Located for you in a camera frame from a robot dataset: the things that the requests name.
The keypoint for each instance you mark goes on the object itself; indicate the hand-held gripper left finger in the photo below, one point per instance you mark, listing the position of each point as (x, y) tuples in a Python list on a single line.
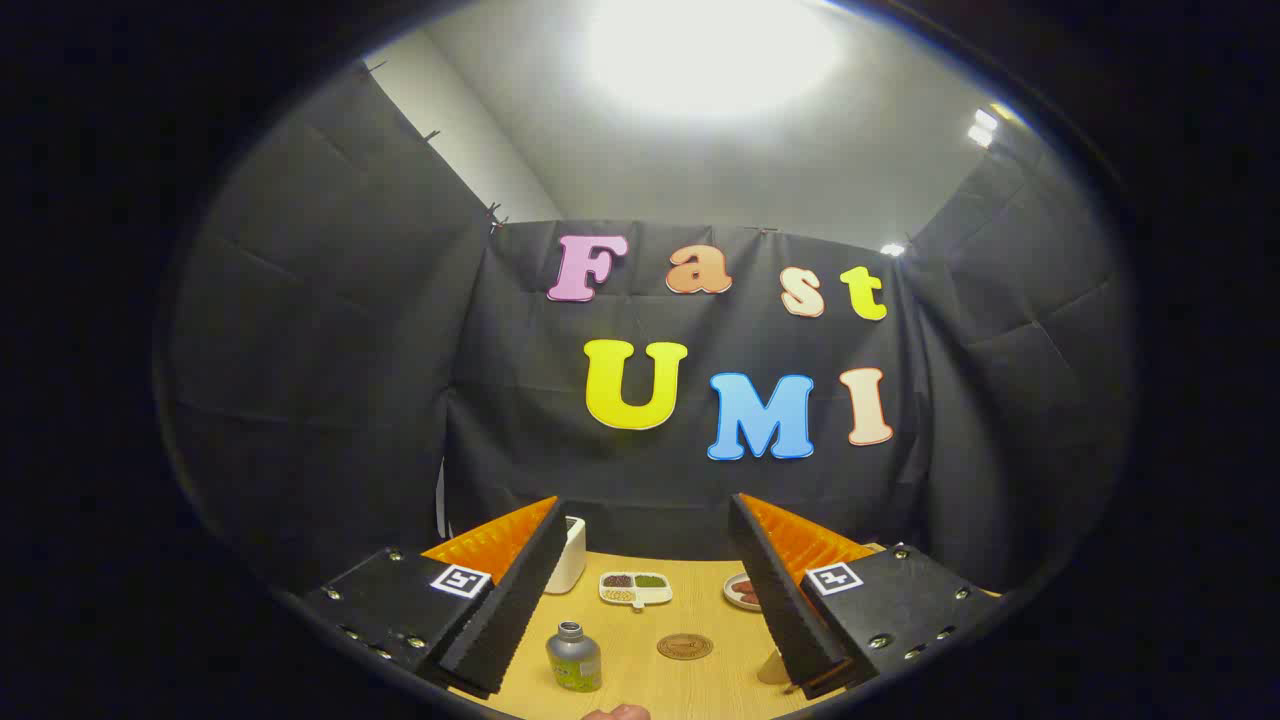
[(520, 590)]

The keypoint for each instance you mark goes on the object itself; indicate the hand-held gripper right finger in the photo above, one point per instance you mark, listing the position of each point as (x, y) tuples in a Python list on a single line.
[(775, 590)]

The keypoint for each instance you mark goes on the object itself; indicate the white cup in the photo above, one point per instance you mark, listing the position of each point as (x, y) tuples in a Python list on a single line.
[(775, 668)]

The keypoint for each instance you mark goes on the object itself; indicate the silver green juice bottle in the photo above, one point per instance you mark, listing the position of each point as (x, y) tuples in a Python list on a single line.
[(573, 662)]

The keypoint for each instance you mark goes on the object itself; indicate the round wooden coaster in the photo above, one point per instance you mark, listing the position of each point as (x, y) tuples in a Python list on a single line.
[(685, 646)]

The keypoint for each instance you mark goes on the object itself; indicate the white plate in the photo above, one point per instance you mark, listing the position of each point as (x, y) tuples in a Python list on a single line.
[(735, 598)]

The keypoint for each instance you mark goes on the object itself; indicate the white toaster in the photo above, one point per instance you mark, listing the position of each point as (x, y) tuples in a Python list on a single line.
[(568, 560)]

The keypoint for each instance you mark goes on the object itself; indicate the white divided bean tray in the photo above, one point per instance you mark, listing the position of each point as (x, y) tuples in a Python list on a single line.
[(635, 590)]

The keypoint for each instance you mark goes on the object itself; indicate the wooden table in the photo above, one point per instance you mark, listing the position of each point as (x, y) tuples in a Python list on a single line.
[(700, 690)]

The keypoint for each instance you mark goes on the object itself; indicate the large ceiling light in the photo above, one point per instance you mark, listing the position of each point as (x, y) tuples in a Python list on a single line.
[(712, 50)]

